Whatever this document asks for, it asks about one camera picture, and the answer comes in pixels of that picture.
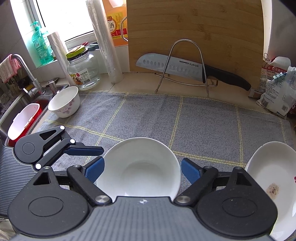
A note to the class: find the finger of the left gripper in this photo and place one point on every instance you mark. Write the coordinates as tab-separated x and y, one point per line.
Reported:
46	147

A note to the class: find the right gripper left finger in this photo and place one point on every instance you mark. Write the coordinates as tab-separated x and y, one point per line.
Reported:
82	179

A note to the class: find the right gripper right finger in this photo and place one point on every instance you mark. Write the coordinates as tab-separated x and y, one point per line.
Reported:
201	180

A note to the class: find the floral bowl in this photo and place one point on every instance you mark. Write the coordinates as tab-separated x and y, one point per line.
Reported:
65	103

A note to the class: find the white bowl front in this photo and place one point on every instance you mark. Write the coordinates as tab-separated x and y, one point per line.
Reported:
140	167

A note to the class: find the white plate back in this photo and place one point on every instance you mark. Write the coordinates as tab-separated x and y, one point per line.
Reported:
272	166

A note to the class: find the grey teal kitchen towel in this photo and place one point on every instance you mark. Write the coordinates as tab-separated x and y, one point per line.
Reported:
208	132

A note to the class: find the santoku kitchen knife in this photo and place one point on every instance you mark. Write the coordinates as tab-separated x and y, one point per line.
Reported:
224	76

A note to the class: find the white red colander basket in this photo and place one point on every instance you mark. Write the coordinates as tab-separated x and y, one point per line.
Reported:
22	123

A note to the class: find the steel sink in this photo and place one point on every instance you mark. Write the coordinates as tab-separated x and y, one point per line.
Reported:
17	105

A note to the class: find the steel faucet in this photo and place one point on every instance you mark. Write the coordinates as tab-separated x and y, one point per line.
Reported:
37	89

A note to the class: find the sink soap dispenser knob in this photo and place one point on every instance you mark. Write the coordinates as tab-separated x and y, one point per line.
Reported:
52	85

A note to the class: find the pink dish cloth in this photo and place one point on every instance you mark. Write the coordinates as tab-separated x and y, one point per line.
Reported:
9	68

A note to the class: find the glass jar green lid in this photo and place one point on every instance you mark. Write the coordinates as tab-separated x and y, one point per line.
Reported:
83	67

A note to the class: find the green dish soap bottle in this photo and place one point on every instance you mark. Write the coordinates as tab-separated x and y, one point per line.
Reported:
42	44

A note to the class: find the short plastic wrap roll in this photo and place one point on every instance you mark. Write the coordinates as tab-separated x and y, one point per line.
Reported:
60	50

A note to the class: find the white plastic bag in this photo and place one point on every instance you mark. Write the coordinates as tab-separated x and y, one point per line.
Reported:
279	95

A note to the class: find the red white food packet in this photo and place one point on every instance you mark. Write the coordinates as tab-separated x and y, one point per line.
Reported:
269	69

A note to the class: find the tall plastic wrap roll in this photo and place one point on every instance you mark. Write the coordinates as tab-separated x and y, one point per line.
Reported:
103	36

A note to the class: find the bamboo cutting board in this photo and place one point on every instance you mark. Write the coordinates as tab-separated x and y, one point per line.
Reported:
227	35

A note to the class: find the orange oil jug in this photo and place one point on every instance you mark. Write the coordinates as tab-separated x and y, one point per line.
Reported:
116	11

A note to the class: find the metal wire stand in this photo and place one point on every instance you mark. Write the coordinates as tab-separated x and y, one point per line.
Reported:
177	66

